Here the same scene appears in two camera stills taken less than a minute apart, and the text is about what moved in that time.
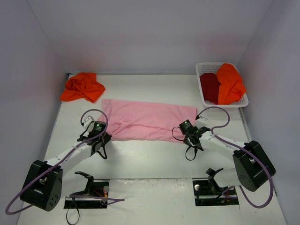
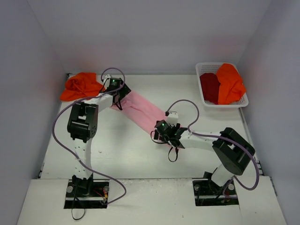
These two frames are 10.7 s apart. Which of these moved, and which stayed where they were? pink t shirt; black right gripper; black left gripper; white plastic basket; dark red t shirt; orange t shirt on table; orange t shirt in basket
Moved: black left gripper; pink t shirt; black right gripper
Stayed: dark red t shirt; orange t shirt on table; orange t shirt in basket; white plastic basket
